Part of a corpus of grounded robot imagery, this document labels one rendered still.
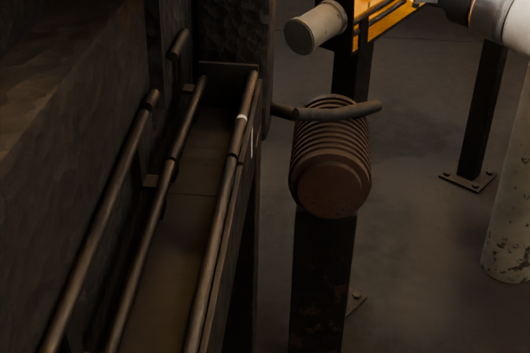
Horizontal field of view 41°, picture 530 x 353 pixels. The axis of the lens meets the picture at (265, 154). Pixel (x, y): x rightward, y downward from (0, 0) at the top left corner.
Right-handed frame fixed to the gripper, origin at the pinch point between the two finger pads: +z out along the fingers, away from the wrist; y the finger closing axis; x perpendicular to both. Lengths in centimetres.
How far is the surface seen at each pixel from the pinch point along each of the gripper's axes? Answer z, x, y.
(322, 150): -10.7, -20.3, -22.7
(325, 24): -2.3, -5.4, -13.3
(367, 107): -10.8, -17.3, -11.4
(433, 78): 34, -76, 114
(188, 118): -11, -3, -51
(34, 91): -21, 15, -76
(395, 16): -2.6, -10.1, 8.2
